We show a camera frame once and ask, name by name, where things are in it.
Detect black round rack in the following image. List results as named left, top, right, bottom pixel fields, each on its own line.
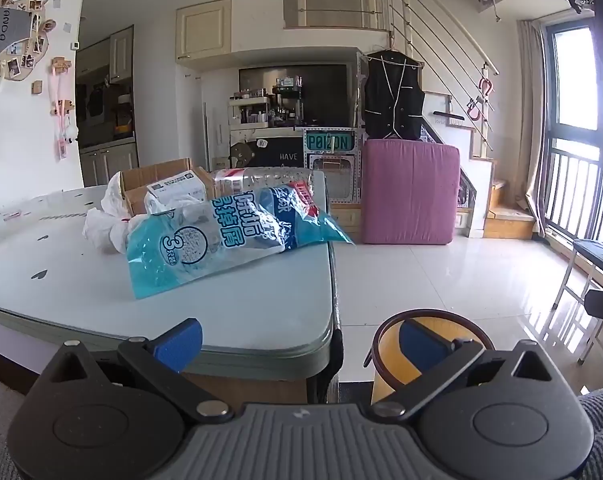
left=271, top=85, right=305, bottom=126

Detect black vest white trim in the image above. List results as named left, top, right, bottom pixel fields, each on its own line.
left=364, top=50, right=426, bottom=141

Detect grey felt photo board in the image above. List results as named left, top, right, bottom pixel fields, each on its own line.
left=0, top=0, right=49, bottom=83

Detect white plastic bag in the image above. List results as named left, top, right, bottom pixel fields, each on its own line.
left=82, top=172, right=147, bottom=253

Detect cream wall cabinet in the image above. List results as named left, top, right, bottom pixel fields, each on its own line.
left=175, top=0, right=232, bottom=61

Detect white printed carton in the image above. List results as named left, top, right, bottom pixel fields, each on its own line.
left=145, top=170, right=212, bottom=216

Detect white wooden staircase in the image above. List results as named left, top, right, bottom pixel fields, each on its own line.
left=421, top=92, right=537, bottom=241

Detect teal letter sign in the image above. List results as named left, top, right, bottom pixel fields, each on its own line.
left=304, top=131, right=356, bottom=153

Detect clear plastic bottle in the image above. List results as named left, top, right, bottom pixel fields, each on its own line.
left=210, top=166, right=315, bottom=196

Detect white chair blue cushion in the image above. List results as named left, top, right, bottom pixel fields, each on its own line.
left=551, top=237, right=603, bottom=321

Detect black framed window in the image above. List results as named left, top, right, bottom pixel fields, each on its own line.
left=541, top=20, right=603, bottom=251

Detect white stair railing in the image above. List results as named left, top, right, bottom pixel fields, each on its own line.
left=281, top=0, right=499, bottom=153

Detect pink folded mattress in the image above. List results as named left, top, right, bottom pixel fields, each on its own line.
left=360, top=139, right=461, bottom=246

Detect cream kitchen base cabinet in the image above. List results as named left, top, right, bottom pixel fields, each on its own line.
left=78, top=142, right=139, bottom=186

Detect white perforated cage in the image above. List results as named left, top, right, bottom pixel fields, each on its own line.
left=304, top=152, right=365, bottom=203

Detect grey ribbed cloth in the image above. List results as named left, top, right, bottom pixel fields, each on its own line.
left=576, top=385, right=603, bottom=480

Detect yellow trash bin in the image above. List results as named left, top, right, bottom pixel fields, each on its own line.
left=364, top=310, right=495, bottom=406

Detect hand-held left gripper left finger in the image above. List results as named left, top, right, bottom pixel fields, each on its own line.
left=41, top=317, right=234, bottom=423

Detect black chalkboard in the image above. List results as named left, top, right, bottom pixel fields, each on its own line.
left=230, top=135, right=307, bottom=171

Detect cream low drawer unit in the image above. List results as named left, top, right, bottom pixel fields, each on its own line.
left=329, top=200, right=365, bottom=231

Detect blue plastic refill bag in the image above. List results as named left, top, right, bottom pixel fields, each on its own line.
left=126, top=182, right=355, bottom=301

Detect red letter ornaments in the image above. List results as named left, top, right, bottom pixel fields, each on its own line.
left=464, top=77, right=495, bottom=121

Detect white cosmetics shelf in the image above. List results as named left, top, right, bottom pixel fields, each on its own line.
left=228, top=95, right=272, bottom=128

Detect beige curtain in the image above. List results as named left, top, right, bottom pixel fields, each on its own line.
left=516, top=19, right=549, bottom=238

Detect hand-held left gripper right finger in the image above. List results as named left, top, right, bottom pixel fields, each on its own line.
left=369, top=319, right=563, bottom=423

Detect brown cardboard box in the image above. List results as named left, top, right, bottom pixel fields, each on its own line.
left=120, top=158, right=217, bottom=216

